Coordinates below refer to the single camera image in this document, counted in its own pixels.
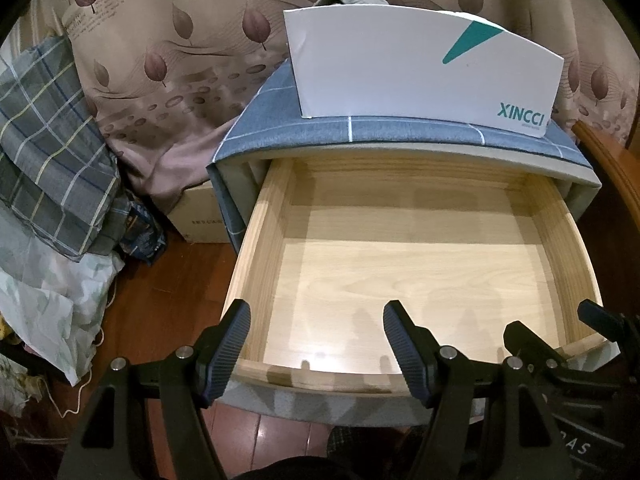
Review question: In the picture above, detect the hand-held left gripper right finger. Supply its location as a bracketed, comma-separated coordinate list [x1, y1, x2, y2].
[382, 300, 566, 480]

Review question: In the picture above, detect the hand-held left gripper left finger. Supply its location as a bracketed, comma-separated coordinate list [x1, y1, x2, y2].
[65, 299, 252, 480]

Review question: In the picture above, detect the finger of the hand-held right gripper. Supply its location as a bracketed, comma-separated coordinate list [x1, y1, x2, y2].
[577, 299, 636, 356]
[501, 320, 576, 376]

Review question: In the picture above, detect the grey fronted wooden drawer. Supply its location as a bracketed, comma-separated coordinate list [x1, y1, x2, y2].
[220, 155, 613, 428]

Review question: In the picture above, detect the white cardboard box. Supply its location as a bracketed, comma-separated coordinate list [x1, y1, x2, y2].
[282, 4, 566, 138]

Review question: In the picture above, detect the pale cardboard carton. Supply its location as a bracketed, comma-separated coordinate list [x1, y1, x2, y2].
[165, 180, 236, 246]

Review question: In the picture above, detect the dark blue packet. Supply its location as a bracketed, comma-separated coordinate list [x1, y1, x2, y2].
[117, 200, 168, 267]

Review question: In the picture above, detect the orange wooden furniture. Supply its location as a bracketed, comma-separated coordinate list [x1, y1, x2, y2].
[571, 120, 640, 221]

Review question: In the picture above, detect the grey nightstand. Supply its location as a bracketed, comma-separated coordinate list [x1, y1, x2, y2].
[207, 142, 603, 261]

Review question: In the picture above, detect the yellow floral cloth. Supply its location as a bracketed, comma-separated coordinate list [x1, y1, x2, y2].
[0, 317, 51, 416]

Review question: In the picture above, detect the grey plaid cloth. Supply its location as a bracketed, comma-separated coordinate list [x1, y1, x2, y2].
[0, 35, 131, 263]

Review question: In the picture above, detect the leaf print curtain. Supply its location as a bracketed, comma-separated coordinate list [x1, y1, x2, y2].
[30, 0, 640, 196]

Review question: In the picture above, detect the white string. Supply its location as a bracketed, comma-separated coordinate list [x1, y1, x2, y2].
[47, 280, 121, 420]

